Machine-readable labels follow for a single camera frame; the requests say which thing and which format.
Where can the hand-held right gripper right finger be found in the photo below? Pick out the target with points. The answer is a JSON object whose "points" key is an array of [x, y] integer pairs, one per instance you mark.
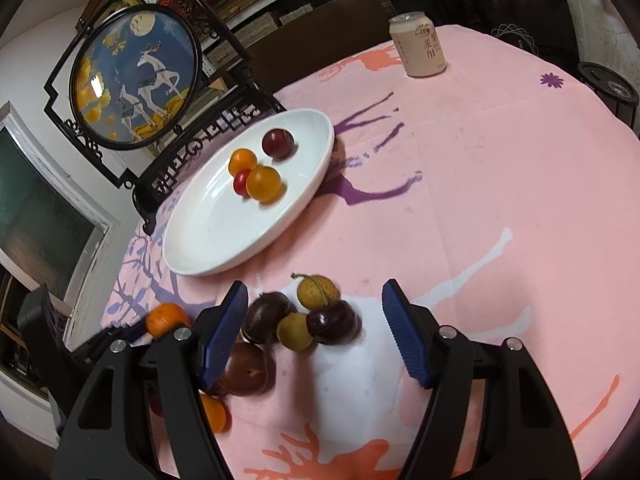
{"points": [[405, 330]]}

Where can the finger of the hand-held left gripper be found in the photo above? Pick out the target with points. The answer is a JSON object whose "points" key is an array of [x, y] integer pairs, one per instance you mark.
{"points": [[90, 345]]}

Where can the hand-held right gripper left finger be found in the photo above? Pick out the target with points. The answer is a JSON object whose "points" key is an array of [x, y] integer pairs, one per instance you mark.
{"points": [[222, 330]]}

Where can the dark brown round fruit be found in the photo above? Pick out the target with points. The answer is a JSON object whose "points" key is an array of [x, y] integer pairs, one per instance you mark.
{"points": [[265, 315]]}

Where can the yellow longan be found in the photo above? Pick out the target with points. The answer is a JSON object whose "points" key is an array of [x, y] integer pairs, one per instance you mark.
{"points": [[294, 332]]}

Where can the white oval plate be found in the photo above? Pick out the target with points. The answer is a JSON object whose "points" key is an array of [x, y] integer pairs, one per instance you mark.
{"points": [[215, 230]]}

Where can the red cherry tomato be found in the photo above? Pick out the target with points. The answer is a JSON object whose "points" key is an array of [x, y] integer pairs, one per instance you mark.
{"points": [[241, 184]]}

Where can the pink printed tablecloth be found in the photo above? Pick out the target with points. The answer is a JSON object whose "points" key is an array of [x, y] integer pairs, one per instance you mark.
{"points": [[450, 185]]}

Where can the black wooden chair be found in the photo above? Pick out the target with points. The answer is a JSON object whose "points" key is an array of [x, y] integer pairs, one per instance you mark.
{"points": [[135, 70]]}

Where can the beige beverage can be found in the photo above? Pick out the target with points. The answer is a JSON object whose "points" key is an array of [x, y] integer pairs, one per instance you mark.
{"points": [[417, 45]]}

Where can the brown wooden chair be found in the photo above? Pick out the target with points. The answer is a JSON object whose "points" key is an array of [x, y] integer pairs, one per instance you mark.
{"points": [[320, 30]]}

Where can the black round stool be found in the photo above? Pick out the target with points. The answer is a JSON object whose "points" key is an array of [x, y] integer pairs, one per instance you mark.
{"points": [[612, 91]]}

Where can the white window frame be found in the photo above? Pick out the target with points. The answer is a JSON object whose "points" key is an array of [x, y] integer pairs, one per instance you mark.
{"points": [[40, 210]]}

